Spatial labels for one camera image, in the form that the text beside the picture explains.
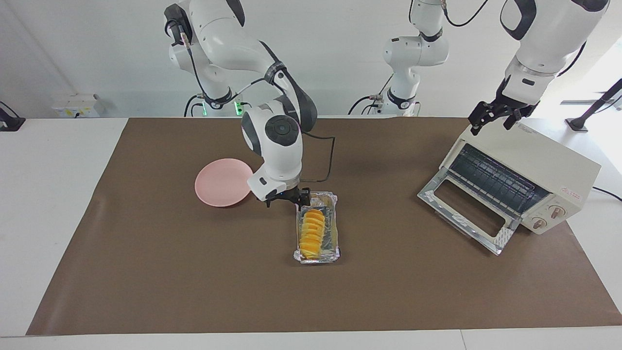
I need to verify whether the golden sliced bread loaf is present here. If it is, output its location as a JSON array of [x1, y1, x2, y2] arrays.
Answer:
[[299, 209, 326, 258]]

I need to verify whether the aluminium foil tray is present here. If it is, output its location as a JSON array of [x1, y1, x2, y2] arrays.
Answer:
[[293, 191, 341, 264]]

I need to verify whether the cream toaster oven body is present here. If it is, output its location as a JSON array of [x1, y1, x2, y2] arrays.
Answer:
[[440, 122, 602, 235]]

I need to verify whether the glass oven door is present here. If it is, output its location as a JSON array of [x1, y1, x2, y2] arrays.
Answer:
[[417, 175, 521, 256]]

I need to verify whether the pink round plate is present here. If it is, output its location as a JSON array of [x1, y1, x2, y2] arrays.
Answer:
[[195, 158, 254, 208]]

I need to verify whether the tall black stand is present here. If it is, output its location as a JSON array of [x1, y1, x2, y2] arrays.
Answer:
[[565, 78, 622, 133]]

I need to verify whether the brown paper table mat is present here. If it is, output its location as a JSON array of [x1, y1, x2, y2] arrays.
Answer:
[[27, 117, 622, 336]]

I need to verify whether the small black stand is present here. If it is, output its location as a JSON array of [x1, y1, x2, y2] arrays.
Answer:
[[0, 101, 26, 132]]

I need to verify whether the black left arm base cable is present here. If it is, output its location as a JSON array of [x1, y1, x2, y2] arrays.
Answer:
[[347, 73, 395, 116]]

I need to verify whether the black arm base cable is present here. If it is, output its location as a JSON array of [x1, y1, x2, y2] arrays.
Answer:
[[347, 73, 395, 116], [184, 93, 205, 117]]

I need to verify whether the black oven power cable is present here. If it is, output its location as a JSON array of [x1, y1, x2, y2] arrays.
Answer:
[[592, 187, 622, 202]]

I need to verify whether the black right arm base cable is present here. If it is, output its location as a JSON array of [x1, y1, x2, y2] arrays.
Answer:
[[184, 93, 205, 117]]

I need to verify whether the white wall socket box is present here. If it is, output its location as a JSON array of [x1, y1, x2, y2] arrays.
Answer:
[[52, 95, 100, 119]]

